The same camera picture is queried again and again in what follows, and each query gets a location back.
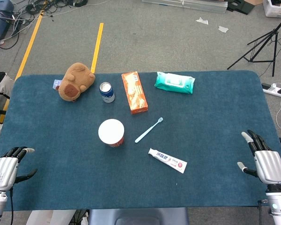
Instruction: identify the white robot body shell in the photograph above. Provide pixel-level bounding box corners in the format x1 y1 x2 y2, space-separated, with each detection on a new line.
25 210 77 225

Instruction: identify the light blue toothbrush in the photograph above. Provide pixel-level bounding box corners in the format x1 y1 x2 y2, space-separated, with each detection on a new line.
134 117 164 144

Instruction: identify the short yellow floor tape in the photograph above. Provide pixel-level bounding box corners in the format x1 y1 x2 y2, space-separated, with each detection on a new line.
90 22 104 74

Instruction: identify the red paper noodle cup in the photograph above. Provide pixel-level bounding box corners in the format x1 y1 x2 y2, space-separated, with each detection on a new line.
98 119 125 148

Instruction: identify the green wet wipes pack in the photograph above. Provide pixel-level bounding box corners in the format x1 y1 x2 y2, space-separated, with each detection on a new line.
154 71 196 95

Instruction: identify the white plastic crate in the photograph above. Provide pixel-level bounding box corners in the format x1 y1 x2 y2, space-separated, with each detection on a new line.
262 0 281 17

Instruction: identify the silver aluminium rail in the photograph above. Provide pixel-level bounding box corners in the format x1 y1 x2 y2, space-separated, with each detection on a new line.
141 0 228 14

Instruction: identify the black flat bracket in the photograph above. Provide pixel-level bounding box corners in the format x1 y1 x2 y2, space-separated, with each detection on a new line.
226 0 256 15

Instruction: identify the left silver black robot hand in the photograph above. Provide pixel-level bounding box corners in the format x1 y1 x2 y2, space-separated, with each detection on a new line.
0 147 38 191

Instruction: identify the grey cloth with black straps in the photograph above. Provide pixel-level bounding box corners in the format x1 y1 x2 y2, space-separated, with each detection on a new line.
0 69 15 139

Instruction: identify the long yellow floor tape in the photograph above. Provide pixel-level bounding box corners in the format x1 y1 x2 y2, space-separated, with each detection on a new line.
0 14 43 153

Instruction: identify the orange cardboard box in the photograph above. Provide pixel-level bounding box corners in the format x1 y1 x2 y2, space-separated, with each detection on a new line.
121 71 149 115

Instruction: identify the blue white drink can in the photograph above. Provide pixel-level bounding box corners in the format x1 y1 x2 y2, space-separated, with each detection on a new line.
99 82 116 103

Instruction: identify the black tripod stand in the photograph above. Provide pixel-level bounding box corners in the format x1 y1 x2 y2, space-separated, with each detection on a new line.
227 11 281 77

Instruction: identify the brown capybara plush toy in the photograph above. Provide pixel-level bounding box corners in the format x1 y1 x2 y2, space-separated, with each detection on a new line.
58 62 96 102

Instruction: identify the blue felt table mat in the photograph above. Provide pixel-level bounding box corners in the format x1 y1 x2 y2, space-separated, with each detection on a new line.
0 70 281 212

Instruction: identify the white toothpaste tube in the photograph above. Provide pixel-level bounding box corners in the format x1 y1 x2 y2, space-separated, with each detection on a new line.
148 148 188 174

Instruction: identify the white power strip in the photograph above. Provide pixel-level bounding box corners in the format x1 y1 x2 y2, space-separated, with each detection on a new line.
261 82 281 98

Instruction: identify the black cable tangle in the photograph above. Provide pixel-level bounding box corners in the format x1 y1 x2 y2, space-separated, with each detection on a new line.
0 0 89 50

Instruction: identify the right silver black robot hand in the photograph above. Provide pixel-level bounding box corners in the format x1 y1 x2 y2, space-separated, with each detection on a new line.
237 129 281 186

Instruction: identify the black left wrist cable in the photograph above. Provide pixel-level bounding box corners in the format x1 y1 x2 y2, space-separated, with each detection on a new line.
9 187 15 225

